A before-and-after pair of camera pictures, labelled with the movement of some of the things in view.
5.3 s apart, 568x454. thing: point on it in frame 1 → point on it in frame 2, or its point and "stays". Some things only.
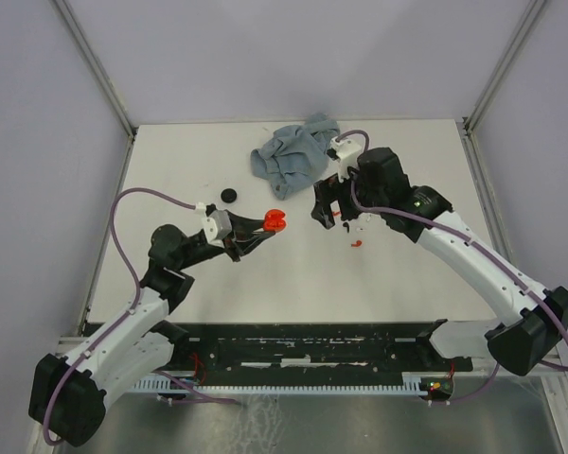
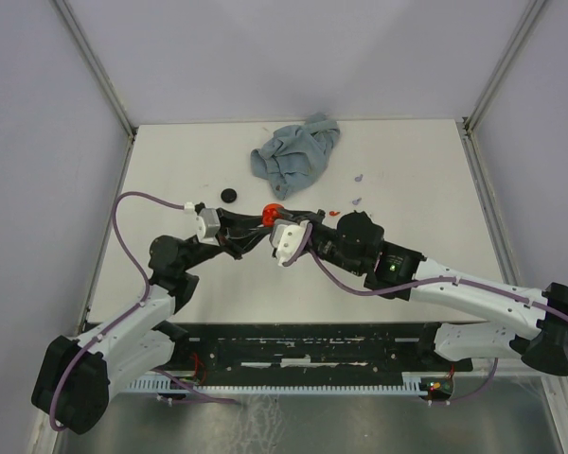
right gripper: [328, 190] → [309, 217]
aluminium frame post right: [502, 66] stays
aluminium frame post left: [82, 39] stays
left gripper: [239, 241] stays
